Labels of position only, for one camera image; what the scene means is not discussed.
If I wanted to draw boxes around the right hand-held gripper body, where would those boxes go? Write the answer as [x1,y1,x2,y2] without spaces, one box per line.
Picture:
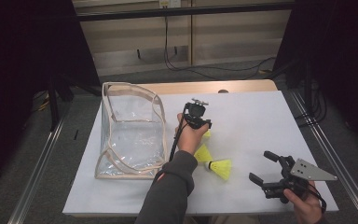
[262,154,338,204]

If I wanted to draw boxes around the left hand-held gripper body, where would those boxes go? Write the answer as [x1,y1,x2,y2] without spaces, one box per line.
[183,97,210,129]

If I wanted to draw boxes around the clear plastic bag beige trim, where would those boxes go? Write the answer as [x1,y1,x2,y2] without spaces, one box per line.
[93,81,169,180]

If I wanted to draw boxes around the person's left hand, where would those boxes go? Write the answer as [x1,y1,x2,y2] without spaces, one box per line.
[175,113,212,155]

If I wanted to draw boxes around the person's right hand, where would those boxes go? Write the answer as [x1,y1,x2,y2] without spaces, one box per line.
[282,181,324,224]

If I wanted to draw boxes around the white table cover sheet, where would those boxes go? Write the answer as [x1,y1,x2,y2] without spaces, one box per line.
[62,91,339,217]

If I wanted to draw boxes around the light wooden table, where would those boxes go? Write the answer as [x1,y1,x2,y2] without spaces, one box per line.
[103,78,279,96]

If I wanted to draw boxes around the black metal crossbar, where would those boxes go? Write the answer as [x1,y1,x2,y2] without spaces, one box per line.
[74,2,295,22]

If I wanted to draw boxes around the black curtain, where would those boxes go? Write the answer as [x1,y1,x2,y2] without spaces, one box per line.
[273,0,358,150]
[0,0,101,194]

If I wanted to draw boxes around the black stand leg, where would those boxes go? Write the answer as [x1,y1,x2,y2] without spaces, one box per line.
[47,74,75,132]

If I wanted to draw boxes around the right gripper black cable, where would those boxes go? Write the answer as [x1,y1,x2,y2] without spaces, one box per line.
[306,182,328,215]

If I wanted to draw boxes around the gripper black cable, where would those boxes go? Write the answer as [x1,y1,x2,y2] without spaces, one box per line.
[153,115,189,185]
[306,182,328,215]

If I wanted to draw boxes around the aluminium floor rail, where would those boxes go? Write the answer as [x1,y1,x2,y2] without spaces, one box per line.
[7,119,66,224]
[289,90,358,224]

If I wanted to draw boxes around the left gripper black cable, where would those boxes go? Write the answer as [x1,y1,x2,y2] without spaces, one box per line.
[153,115,189,185]

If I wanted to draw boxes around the black cable bundle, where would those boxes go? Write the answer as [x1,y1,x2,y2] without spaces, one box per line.
[295,88,328,127]

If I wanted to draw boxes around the black floor cable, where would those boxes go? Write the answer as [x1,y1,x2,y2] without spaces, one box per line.
[162,7,277,80]

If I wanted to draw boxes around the white wall outlet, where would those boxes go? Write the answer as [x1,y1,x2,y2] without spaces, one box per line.
[158,0,182,8]

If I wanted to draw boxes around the yellow cable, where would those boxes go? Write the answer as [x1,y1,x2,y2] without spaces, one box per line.
[36,92,51,112]

